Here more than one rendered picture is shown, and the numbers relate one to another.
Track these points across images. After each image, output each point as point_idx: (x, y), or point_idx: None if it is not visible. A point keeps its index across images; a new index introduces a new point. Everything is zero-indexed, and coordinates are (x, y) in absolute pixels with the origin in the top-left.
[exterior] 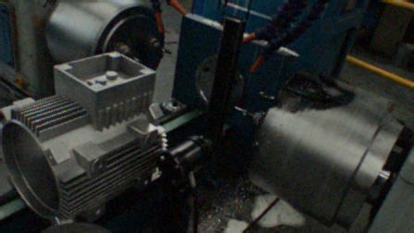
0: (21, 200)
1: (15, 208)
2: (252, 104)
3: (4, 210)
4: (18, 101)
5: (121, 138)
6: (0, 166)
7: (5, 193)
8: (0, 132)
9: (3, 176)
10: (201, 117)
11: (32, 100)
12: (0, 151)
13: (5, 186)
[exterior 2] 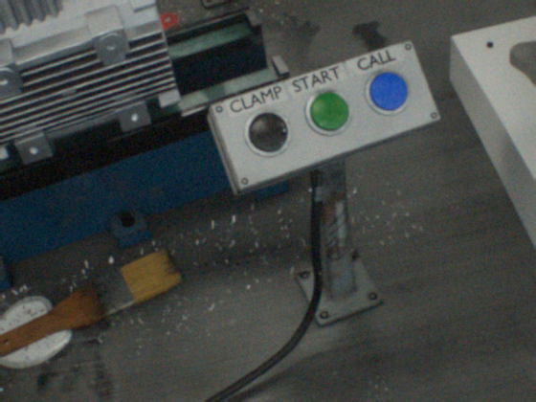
0: (173, 110)
1: (187, 99)
2: None
3: (201, 99)
4: (113, 28)
5: None
6: (189, 381)
7: (191, 111)
8: (162, 26)
9: (189, 350)
10: None
11: (91, 28)
12: (172, 76)
13: (193, 320)
